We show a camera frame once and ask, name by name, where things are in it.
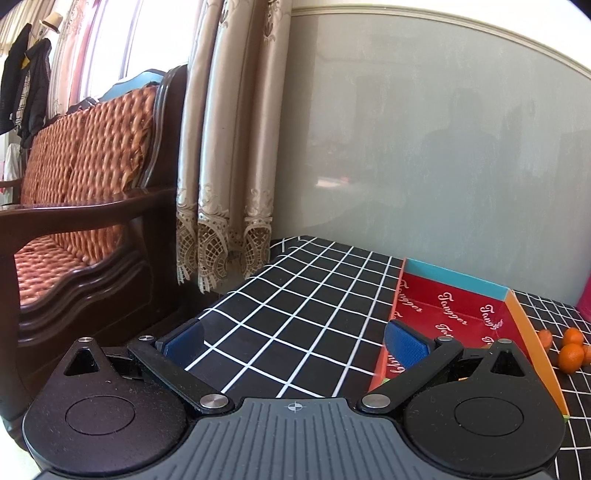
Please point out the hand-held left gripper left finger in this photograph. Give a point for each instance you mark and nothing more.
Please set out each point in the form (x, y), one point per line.
(184, 345)

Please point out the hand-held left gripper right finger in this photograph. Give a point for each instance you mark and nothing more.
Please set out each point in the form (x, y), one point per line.
(406, 345)

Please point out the colourful cardboard box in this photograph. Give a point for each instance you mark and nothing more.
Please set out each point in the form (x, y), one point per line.
(452, 309)

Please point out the orange carrot piece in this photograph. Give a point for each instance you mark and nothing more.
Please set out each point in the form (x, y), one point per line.
(545, 339)

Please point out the orange mandarin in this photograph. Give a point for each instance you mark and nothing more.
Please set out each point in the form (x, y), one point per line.
(572, 336)
(570, 357)

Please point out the dark wooden sofa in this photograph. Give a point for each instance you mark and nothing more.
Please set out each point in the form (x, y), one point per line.
(92, 295)

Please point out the black white checkered tablecloth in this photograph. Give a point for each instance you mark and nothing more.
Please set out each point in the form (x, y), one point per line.
(300, 300)

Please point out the red thermos jug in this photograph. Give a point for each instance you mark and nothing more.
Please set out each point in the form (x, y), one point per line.
(586, 300)

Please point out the beige lace curtain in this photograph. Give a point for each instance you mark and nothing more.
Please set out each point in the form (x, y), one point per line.
(221, 138)

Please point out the orange woven sofa cushion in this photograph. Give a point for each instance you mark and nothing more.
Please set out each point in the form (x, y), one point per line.
(83, 147)

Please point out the white hanging garment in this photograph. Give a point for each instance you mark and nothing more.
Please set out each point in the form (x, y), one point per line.
(11, 159)

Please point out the blue padded chair back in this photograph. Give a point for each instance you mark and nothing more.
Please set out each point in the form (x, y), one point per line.
(134, 81)

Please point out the dark hanging jacket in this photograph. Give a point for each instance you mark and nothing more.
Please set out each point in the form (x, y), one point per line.
(32, 83)

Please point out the pink sheer curtain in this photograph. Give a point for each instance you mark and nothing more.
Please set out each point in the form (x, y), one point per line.
(92, 41)

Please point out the straw hat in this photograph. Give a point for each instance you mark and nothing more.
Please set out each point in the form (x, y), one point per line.
(51, 22)

